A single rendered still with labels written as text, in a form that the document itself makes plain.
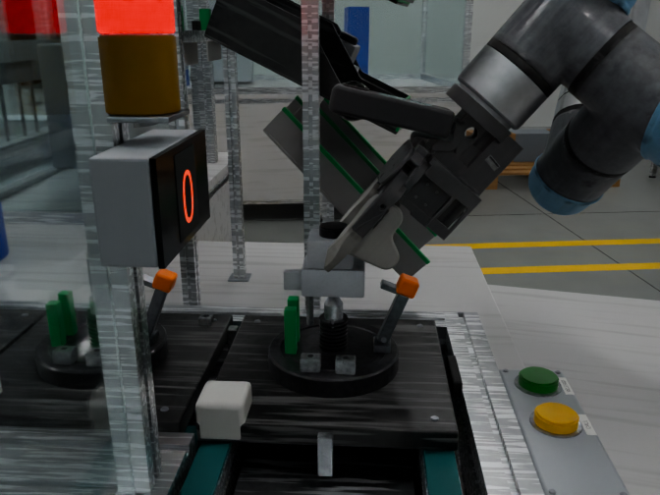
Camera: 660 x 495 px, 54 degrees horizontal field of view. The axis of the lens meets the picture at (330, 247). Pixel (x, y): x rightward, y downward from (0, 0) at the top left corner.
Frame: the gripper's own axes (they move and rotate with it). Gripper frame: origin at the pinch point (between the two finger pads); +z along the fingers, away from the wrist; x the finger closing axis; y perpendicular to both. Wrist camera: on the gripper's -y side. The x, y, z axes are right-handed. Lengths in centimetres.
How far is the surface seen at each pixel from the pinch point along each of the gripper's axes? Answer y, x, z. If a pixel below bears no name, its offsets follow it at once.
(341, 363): 7.5, -5.9, 6.8
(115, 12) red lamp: -23.1, -21.4, -9.4
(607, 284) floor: 174, 274, -1
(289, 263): 6, 61, 26
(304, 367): 5.2, -5.7, 9.6
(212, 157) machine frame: -26, 164, 50
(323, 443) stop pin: 9.2, -13.2, 10.7
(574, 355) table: 42.1, 24.9, -3.3
